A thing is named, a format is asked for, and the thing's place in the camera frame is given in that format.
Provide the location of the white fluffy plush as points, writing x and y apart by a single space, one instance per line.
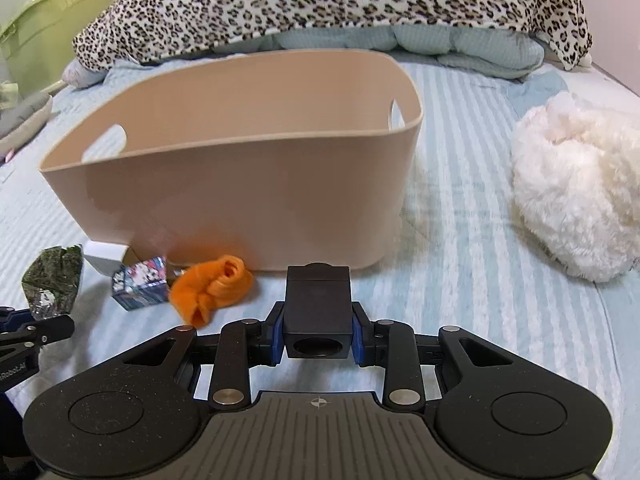
580 185

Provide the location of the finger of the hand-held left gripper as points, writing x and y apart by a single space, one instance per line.
52 327

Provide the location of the small colourful printed box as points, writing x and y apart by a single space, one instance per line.
142 282

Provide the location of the black cube with round hole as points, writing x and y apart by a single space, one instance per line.
318 310

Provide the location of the grey cushion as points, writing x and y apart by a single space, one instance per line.
22 120

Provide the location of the dark green seaweed packet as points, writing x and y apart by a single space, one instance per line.
52 275

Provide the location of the small white box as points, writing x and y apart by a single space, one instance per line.
105 257

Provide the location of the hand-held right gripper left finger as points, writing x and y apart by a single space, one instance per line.
273 341

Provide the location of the leopard print blanket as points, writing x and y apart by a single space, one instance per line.
310 0

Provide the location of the beige plastic storage basket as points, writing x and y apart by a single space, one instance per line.
240 195

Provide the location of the green plastic storage bin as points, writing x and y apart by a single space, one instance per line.
45 15

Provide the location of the striped light blue bed sheet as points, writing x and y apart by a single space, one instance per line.
465 270

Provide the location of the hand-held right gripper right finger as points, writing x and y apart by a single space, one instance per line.
358 342

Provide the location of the light blue quilted duvet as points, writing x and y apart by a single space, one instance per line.
400 47

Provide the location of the orange cloth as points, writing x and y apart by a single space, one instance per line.
215 285

